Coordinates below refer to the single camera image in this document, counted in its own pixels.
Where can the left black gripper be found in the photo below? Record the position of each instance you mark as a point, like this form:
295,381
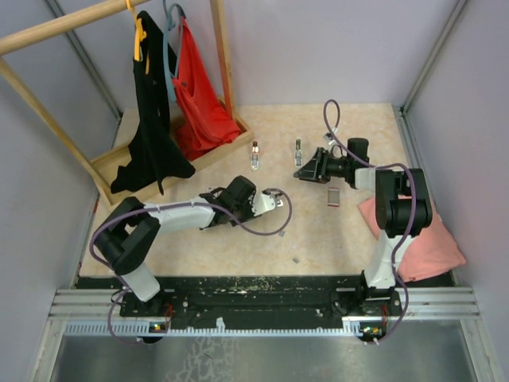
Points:
249,216

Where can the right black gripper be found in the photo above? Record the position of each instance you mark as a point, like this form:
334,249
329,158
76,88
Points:
316,169

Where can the red staple box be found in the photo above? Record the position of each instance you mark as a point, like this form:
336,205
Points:
333,197

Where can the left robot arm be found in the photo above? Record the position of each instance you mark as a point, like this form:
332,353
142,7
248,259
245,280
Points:
127,234

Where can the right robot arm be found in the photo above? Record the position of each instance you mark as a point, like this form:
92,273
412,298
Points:
402,209

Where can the red hanging garment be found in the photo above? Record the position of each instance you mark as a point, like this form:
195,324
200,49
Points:
207,125

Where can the black hanging garment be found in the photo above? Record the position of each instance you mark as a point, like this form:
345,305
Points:
154,154

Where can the pink folded towel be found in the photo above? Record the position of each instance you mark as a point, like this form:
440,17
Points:
431,253

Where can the yellow clothes hanger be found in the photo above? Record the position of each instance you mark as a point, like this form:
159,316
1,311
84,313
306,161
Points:
139,33

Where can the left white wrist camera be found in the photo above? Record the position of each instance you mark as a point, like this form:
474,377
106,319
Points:
266,201

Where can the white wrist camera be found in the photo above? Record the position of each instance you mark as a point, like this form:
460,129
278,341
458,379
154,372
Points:
266,201
330,138

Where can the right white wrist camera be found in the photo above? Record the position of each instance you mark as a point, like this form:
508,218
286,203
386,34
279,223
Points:
330,138

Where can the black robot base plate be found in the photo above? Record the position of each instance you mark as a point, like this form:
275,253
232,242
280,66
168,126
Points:
256,302

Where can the aluminium frame rail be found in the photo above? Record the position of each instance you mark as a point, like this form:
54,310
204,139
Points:
93,312

